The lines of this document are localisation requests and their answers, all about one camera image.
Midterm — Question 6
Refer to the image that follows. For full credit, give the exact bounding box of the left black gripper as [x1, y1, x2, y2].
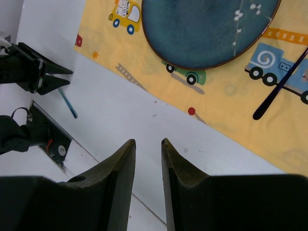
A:
[0, 42, 73, 95]

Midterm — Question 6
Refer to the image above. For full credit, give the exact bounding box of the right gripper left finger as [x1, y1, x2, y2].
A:
[0, 139, 136, 231]

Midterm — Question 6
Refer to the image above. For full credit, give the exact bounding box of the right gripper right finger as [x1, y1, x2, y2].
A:
[161, 139, 308, 231]

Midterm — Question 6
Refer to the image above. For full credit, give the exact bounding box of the iridescent metal fork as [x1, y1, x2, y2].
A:
[58, 88, 78, 119]

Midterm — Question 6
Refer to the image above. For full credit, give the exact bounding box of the yellow vehicle-print cloth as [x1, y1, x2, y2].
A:
[75, 0, 308, 175]

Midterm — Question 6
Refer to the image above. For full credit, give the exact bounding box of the iridescent purple metal spoon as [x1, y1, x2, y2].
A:
[253, 48, 308, 120]

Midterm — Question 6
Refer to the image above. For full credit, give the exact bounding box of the dark teal ceramic plate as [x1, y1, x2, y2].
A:
[141, 0, 280, 70]

